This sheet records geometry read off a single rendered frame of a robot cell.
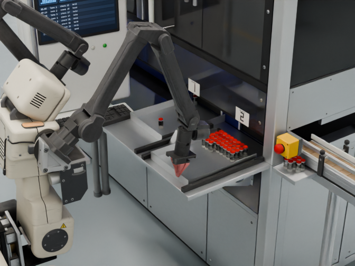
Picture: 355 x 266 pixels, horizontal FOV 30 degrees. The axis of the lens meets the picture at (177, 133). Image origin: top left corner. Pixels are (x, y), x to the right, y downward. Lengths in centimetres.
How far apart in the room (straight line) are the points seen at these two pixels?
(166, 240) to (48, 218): 130
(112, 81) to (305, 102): 85
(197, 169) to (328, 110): 60
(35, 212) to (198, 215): 107
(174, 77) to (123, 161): 161
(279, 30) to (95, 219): 186
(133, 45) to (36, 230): 80
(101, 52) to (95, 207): 111
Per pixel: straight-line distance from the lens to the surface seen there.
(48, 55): 313
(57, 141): 219
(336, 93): 279
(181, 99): 236
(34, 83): 225
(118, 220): 384
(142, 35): 214
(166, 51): 219
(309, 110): 271
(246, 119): 272
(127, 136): 288
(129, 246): 365
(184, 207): 339
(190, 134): 246
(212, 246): 330
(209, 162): 268
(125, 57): 216
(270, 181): 273
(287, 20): 243
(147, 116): 303
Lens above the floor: 230
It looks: 29 degrees down
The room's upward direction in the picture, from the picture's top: straight up
